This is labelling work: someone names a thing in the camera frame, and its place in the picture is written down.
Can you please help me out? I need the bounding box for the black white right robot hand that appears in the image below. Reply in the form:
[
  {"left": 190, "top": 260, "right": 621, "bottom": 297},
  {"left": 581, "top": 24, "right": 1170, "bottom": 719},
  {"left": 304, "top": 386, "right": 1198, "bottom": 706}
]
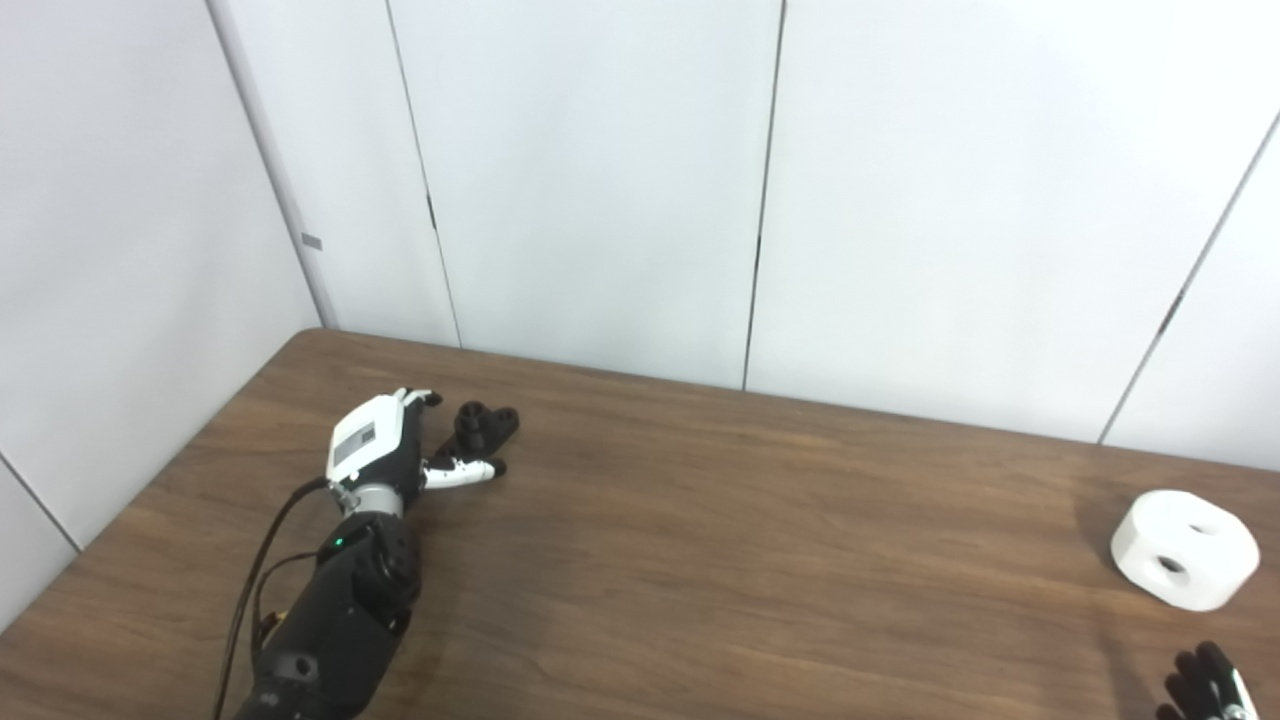
[{"left": 1155, "top": 641, "right": 1261, "bottom": 720}]

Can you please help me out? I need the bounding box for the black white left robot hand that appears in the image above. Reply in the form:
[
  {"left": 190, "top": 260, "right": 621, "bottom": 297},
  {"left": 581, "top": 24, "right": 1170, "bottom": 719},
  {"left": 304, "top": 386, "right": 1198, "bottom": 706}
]
[{"left": 325, "top": 387, "right": 509, "bottom": 499}]

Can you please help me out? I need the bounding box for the black plastic holder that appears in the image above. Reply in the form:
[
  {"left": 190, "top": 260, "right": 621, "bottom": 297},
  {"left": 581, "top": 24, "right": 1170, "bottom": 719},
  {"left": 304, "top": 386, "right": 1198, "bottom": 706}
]
[{"left": 432, "top": 401, "right": 521, "bottom": 471}]

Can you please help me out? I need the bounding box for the round white plastic piece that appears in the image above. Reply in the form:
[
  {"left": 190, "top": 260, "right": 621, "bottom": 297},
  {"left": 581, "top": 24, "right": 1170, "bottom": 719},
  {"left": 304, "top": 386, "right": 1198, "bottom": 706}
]
[{"left": 1110, "top": 489, "right": 1262, "bottom": 613}]

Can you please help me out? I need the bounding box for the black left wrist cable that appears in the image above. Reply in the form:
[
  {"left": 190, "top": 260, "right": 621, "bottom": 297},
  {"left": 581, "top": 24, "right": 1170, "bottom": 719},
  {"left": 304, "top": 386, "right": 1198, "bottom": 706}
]
[{"left": 211, "top": 477, "right": 337, "bottom": 720}]

